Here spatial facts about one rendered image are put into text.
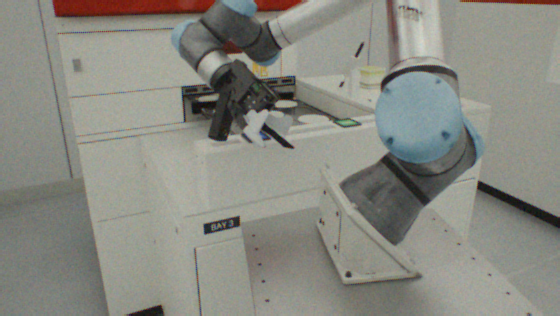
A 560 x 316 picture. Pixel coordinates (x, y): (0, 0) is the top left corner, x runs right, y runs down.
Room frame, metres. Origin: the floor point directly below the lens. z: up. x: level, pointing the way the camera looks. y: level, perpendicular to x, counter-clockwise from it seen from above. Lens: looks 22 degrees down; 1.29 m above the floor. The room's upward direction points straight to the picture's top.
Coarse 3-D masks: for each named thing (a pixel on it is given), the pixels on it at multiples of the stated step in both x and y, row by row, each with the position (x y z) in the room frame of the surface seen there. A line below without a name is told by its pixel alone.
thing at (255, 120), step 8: (264, 112) 0.77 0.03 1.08; (248, 120) 0.79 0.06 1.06; (256, 120) 0.77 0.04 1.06; (264, 120) 0.75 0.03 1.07; (248, 128) 0.76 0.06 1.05; (256, 128) 0.75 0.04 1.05; (248, 136) 0.75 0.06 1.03; (256, 136) 0.74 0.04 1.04; (256, 144) 0.74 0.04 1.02; (264, 144) 0.73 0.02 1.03
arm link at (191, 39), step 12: (180, 24) 0.94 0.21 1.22; (192, 24) 0.95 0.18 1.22; (180, 36) 0.92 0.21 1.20; (192, 36) 0.92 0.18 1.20; (204, 36) 0.91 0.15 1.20; (180, 48) 0.92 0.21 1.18; (192, 48) 0.90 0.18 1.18; (204, 48) 0.90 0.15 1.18; (216, 48) 0.91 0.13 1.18; (192, 60) 0.90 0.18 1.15
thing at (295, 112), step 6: (300, 102) 1.53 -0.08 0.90; (204, 108) 1.45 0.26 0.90; (210, 108) 1.45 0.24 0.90; (276, 108) 1.45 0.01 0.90; (282, 108) 1.45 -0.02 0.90; (288, 108) 1.45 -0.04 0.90; (294, 108) 1.45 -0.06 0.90; (300, 108) 1.45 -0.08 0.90; (306, 108) 1.45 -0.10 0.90; (312, 108) 1.45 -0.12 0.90; (288, 114) 1.37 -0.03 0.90; (294, 114) 1.38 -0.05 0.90; (300, 114) 1.38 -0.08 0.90; (306, 114) 1.37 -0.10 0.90; (312, 114) 1.37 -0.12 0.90; (318, 114) 1.37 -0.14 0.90; (324, 114) 1.37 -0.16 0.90; (234, 120) 1.30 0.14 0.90; (294, 120) 1.31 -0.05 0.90; (330, 120) 1.30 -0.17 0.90; (234, 126) 1.24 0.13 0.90; (234, 132) 1.18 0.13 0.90; (240, 132) 1.18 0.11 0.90
